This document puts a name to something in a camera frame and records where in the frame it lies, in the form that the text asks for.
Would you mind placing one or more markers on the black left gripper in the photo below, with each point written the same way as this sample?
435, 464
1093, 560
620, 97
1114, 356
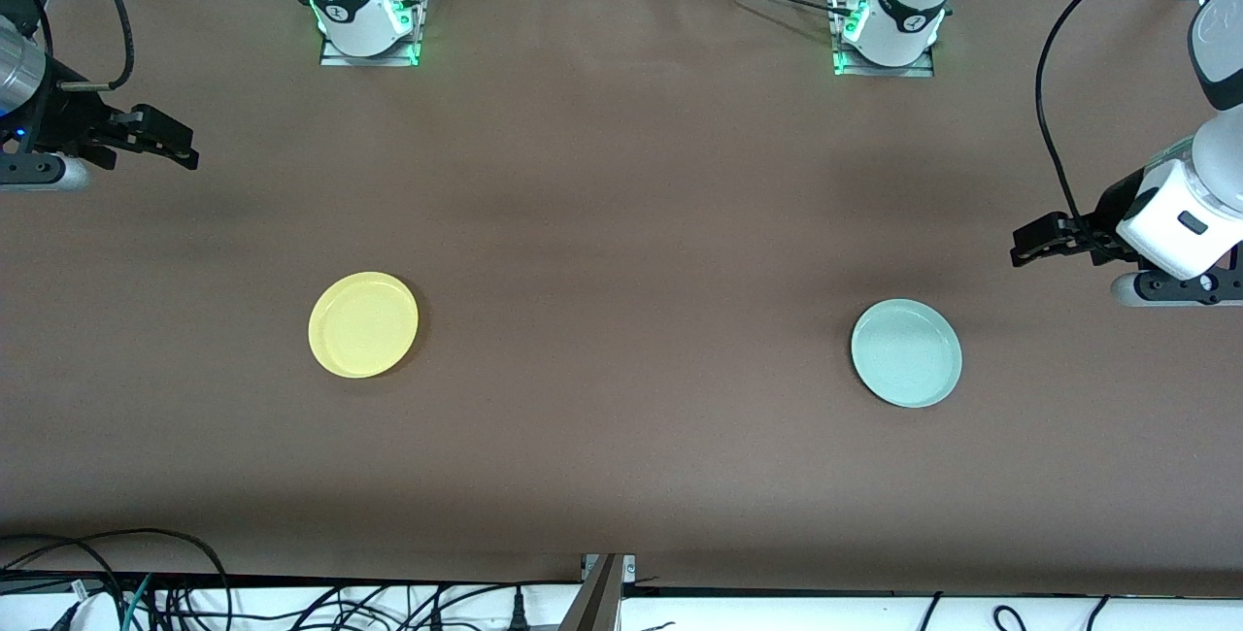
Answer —
1105, 211

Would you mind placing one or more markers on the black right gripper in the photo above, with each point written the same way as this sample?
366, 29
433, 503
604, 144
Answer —
66, 118

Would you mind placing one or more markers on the pale green plate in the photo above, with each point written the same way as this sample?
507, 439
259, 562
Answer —
906, 352

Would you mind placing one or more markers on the yellow plate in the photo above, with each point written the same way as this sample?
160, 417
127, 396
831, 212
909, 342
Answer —
363, 324

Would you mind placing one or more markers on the brown table cover mat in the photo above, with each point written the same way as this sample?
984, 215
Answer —
621, 223

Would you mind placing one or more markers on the aluminium profile beam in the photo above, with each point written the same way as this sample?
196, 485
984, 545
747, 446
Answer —
592, 597

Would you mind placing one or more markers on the black power plug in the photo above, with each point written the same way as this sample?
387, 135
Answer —
519, 612

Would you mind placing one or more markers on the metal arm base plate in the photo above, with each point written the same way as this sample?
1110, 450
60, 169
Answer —
388, 49
918, 68

